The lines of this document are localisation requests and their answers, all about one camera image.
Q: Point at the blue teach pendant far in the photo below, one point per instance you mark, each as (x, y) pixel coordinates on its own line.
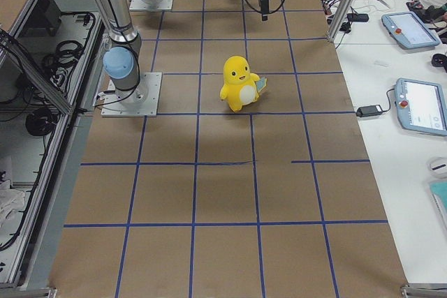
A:
(409, 30)

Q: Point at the yellow plush toy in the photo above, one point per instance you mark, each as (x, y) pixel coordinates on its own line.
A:
(240, 86)

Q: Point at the blue teach pendant near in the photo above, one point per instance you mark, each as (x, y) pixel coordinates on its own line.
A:
(420, 106)

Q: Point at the blue teach pendant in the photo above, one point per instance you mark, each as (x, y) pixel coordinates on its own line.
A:
(420, 106)
(409, 30)

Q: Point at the black small power adapter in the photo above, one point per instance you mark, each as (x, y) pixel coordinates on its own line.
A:
(369, 111)

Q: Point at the white crumpled cloth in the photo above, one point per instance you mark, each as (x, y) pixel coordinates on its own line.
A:
(13, 203)

